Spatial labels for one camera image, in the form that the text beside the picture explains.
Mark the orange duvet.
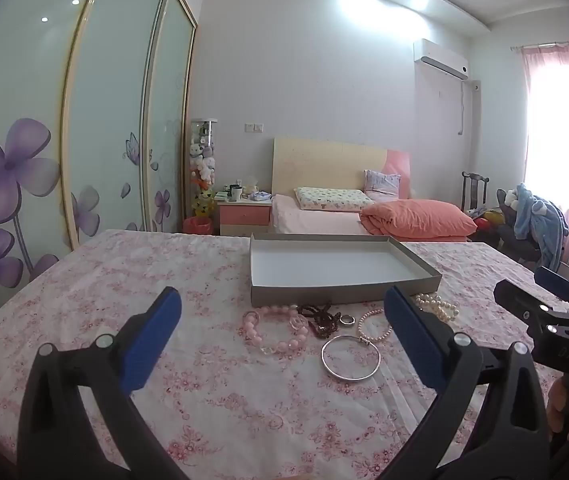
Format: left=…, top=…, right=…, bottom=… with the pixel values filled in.
left=359, top=199, right=478, bottom=241

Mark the clear plush toy tube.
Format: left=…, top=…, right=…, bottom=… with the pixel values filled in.
left=189, top=119, right=218, bottom=221

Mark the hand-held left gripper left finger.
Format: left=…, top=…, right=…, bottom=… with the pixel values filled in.
left=17, top=286, right=190, bottom=480

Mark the person's right hand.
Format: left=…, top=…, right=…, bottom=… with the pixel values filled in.
left=547, top=375, right=569, bottom=441

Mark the patterned white pillow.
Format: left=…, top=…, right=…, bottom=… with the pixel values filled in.
left=293, top=187, right=376, bottom=212

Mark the bed with pink sheet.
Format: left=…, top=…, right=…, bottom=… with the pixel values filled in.
left=269, top=194, right=470, bottom=243

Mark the thin silver bangle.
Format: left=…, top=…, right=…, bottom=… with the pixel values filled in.
left=321, top=335, right=382, bottom=385

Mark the white pearl bracelet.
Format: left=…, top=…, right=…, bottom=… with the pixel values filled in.
left=412, top=292, right=460, bottom=325

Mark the white air conditioner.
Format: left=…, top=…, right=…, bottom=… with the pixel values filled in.
left=413, top=38, right=469, bottom=81

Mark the dark wooden chair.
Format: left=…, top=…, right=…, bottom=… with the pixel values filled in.
left=461, top=171, right=490, bottom=213

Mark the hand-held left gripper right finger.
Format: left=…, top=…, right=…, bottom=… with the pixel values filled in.
left=379, top=286, right=550, bottom=480

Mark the dark red bead bracelet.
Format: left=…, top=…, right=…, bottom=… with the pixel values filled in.
left=297, top=301, right=343, bottom=337

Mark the purple print pillow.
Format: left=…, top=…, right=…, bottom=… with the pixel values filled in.
left=363, top=170, right=401, bottom=203

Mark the small pink pearl bracelet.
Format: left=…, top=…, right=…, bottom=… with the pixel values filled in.
left=357, top=308, right=394, bottom=343

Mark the pink floral tablecloth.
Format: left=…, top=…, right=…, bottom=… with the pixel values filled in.
left=0, top=229, right=569, bottom=480

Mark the pink and white nightstand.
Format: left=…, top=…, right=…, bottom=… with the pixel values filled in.
left=217, top=195, right=272, bottom=236

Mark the colourful toy pile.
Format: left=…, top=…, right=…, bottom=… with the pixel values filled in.
left=469, top=207, right=505, bottom=233

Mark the grey cardboard box tray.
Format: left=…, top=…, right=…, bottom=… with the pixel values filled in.
left=249, top=232, right=443, bottom=308

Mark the large pink bead bracelet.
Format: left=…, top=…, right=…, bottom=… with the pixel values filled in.
left=241, top=304, right=311, bottom=358

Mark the beige and pink headboard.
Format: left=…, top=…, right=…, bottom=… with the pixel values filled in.
left=272, top=136, right=413, bottom=201

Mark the flower-print sliding wardrobe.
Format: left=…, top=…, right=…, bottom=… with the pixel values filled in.
left=0, top=0, right=199, bottom=306

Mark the dark office chair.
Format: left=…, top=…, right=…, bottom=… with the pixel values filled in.
left=495, top=189, right=565, bottom=263

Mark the red waste bin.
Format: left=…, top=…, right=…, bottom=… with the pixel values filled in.
left=183, top=216, right=214, bottom=235

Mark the blue plush garment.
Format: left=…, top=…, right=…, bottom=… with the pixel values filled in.
left=513, top=183, right=569, bottom=271

